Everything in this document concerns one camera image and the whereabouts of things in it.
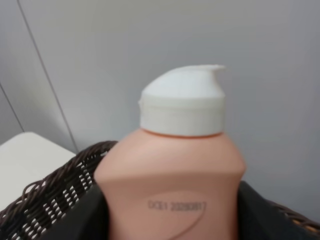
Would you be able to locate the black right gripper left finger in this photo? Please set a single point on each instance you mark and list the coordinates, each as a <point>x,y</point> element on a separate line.
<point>87,220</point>

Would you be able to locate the pink lotion bottle white cap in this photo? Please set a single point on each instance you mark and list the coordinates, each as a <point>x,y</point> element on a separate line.
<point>177,176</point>

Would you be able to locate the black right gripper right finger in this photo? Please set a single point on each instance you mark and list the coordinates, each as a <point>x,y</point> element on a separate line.
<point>260,219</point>

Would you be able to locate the dark brown wicker basket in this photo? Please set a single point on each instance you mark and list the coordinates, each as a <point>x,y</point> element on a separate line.
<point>44,202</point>

